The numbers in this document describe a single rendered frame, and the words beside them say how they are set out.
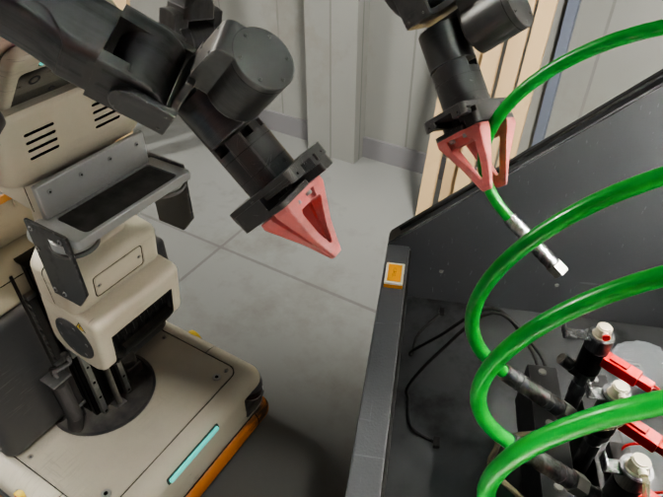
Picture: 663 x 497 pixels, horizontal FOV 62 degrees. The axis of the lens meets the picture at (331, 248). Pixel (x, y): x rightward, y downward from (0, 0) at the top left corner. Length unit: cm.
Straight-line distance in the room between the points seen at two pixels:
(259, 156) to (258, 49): 10
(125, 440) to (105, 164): 81
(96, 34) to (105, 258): 67
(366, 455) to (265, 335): 145
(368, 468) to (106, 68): 50
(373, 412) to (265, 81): 45
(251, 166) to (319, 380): 150
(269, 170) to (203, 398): 116
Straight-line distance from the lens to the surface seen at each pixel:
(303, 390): 194
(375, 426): 73
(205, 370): 168
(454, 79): 69
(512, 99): 65
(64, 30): 51
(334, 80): 296
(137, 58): 52
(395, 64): 290
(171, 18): 99
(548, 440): 40
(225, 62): 47
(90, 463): 159
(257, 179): 52
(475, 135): 66
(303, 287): 229
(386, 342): 81
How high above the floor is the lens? 156
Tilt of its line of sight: 39 degrees down
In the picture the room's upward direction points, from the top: straight up
